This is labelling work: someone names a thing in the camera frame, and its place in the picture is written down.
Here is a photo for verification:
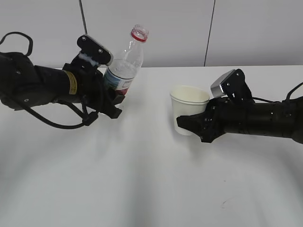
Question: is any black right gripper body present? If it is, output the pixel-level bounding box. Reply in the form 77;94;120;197
200;97;231;143

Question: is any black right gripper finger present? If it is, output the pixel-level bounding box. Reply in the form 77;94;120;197
177;113;205;136

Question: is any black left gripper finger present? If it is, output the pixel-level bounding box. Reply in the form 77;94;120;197
107;88;125;119

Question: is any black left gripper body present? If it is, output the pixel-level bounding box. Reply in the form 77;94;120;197
62;53;111;111

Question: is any white paper cup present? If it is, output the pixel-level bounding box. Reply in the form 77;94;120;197
170;85;210;136

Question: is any clear plastic water bottle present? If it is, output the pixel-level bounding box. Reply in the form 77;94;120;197
103;24;149;95

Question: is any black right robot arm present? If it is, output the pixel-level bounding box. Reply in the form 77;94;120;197
177;97;303;143

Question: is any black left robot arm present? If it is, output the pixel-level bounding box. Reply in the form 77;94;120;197
0;52;122;119

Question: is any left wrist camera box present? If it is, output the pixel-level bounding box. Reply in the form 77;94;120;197
77;35;113;68

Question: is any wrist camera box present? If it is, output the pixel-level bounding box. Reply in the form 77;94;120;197
77;35;113;68
210;69;255;105

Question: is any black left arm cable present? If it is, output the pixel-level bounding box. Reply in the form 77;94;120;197
0;31;100;130

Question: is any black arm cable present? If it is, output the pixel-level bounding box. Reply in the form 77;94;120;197
250;81;303;104
0;31;100;130

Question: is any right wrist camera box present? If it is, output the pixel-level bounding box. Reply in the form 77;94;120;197
210;69;255;105

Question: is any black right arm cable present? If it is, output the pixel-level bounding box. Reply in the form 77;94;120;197
250;81;303;104

